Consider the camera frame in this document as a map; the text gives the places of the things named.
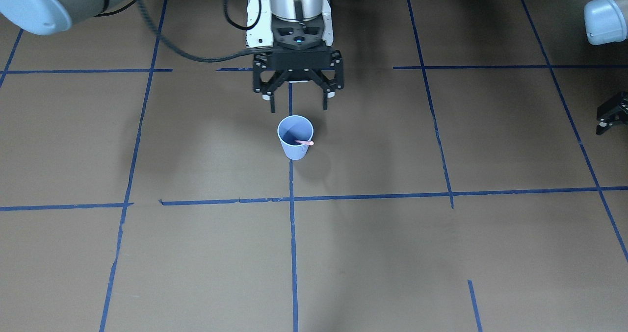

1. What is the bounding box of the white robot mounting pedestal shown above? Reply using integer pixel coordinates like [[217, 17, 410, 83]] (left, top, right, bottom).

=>
[[245, 0, 334, 48]]

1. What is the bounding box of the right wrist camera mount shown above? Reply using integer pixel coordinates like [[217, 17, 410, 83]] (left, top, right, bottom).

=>
[[271, 17, 329, 52]]

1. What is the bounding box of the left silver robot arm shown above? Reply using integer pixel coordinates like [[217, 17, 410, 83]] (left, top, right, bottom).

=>
[[584, 0, 628, 135]]

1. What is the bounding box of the blue paper cup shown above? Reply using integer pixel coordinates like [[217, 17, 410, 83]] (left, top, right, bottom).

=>
[[277, 115, 314, 161]]

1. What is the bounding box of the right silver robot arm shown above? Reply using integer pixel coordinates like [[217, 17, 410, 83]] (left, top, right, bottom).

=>
[[0, 0, 345, 112]]

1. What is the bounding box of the pink chopstick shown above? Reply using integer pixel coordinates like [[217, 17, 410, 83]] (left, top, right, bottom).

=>
[[295, 140, 314, 146]]

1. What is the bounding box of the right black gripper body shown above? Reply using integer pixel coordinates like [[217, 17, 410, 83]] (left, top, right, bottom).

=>
[[253, 48, 344, 95]]

